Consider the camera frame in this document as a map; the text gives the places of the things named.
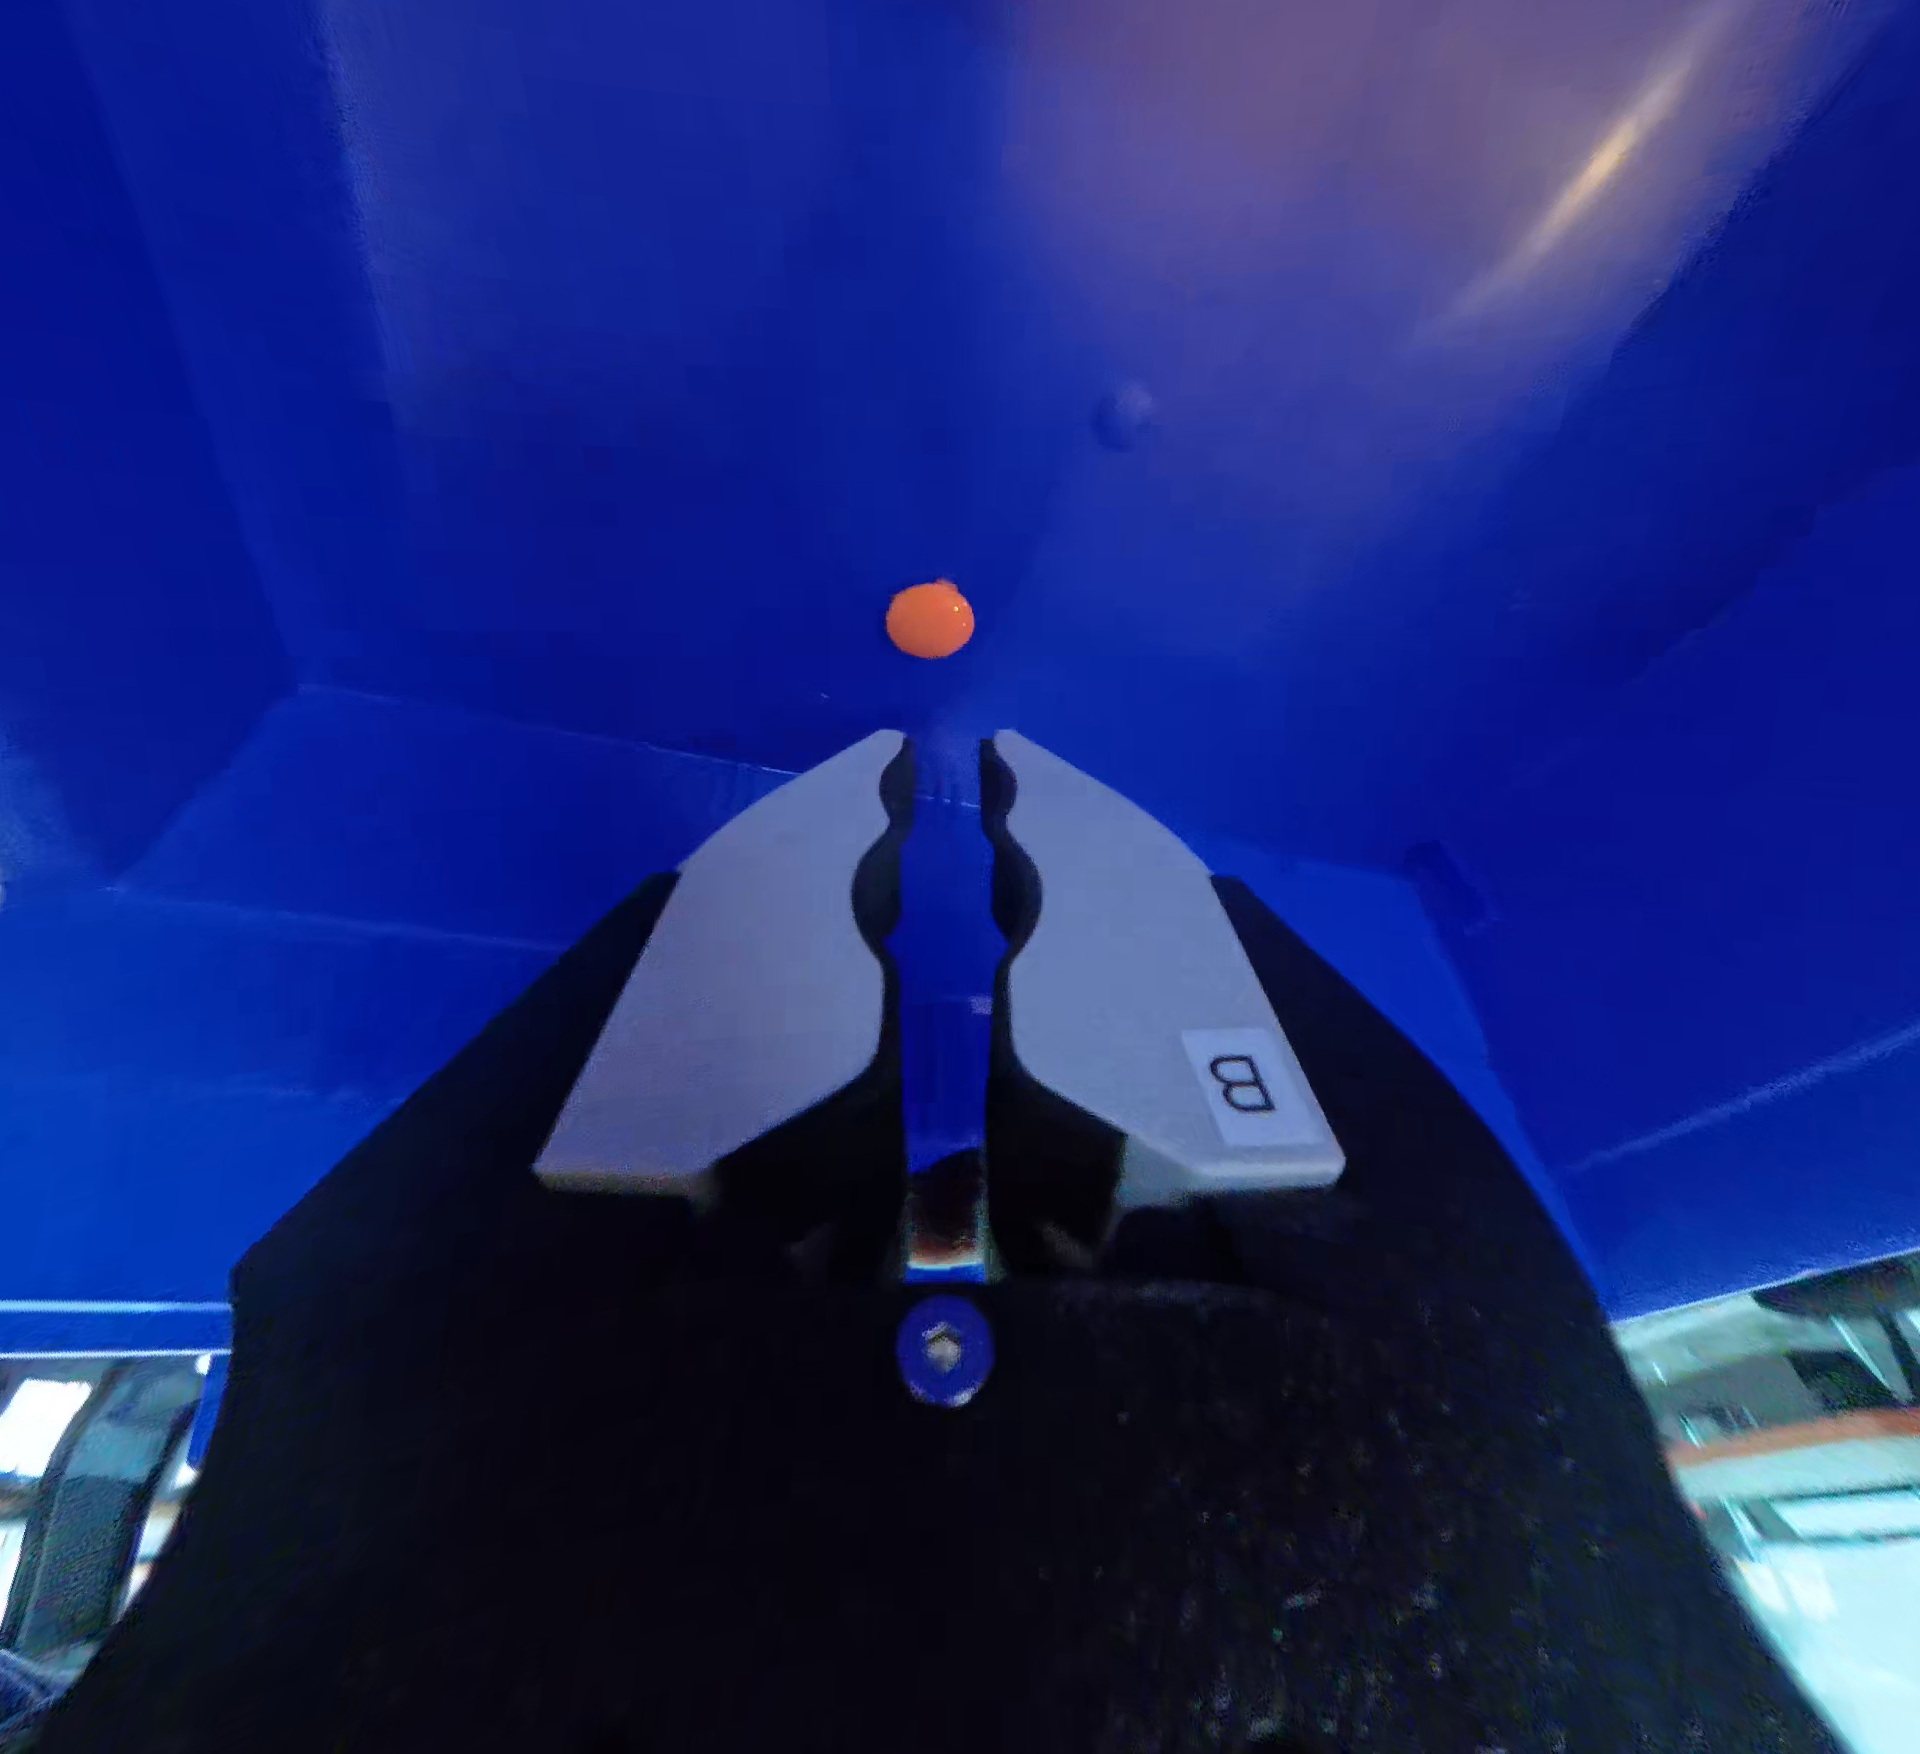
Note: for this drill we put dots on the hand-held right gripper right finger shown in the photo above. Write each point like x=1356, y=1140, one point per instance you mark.
x=1155, y=1005

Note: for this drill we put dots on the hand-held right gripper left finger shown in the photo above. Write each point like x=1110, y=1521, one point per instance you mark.
x=720, y=1005

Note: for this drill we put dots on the orange plastic nut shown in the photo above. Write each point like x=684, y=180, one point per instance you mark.
x=929, y=619

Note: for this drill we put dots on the blue plastic bin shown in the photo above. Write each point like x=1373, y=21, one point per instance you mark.
x=601, y=284

